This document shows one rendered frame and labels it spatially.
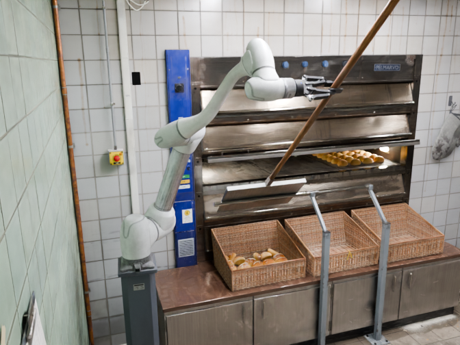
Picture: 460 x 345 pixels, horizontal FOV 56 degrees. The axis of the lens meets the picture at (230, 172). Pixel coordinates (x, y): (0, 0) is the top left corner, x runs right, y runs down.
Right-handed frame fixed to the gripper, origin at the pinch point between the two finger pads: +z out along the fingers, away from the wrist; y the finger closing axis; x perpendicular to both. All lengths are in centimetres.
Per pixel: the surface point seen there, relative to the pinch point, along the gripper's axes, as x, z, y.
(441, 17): -64, 170, -114
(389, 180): -152, 135, -14
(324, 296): -143, 40, 71
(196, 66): -88, -33, -87
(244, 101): -104, 2, -67
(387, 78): -96, 124, -79
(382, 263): -132, 86, 57
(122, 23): -69, -81, -105
